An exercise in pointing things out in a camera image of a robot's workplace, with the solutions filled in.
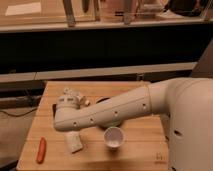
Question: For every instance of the white sponge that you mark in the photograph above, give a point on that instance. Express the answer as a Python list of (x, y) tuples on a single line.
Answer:
[(74, 141)]

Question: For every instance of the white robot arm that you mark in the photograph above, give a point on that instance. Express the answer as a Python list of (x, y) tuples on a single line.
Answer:
[(188, 102)]

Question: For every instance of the green ceramic bowl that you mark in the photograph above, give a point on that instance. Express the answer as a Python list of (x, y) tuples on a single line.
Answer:
[(113, 124)]

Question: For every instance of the white plastic bottle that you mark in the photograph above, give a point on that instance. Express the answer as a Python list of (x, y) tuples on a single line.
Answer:
[(81, 98)]

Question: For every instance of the white paper cup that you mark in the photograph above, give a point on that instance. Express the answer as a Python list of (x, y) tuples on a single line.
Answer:
[(113, 137)]

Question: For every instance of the black rectangular block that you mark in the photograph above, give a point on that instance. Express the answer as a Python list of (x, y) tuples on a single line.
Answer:
[(54, 109)]

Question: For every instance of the orange carrot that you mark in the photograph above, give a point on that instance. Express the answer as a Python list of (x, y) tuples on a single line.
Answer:
[(41, 151)]

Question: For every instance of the white paper sheet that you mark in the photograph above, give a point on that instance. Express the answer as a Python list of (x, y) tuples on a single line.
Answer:
[(20, 9)]

